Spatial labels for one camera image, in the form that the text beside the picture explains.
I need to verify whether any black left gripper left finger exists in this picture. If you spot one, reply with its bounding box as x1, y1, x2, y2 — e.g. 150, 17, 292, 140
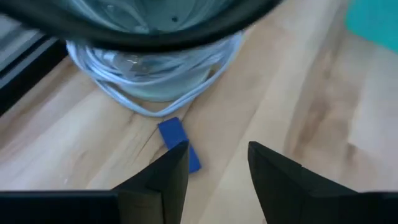
111, 139, 190, 224

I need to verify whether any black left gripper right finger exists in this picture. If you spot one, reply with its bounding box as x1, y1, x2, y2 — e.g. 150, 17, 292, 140
247, 141, 358, 224

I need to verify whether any small blue eraser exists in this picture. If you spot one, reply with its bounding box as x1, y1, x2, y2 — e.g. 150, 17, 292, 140
157, 116, 203, 174

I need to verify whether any translucent teal plastic tray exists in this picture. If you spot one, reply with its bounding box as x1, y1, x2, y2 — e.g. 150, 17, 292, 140
344, 0, 398, 54

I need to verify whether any white lamp with black rim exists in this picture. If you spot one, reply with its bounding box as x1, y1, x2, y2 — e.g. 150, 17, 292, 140
0, 0, 282, 103

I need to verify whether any coiled white lamp cable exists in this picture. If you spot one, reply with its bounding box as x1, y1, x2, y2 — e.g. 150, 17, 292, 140
65, 30, 246, 118

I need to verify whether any black aluminium table frame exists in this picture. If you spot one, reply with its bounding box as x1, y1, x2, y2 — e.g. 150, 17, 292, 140
0, 14, 68, 116

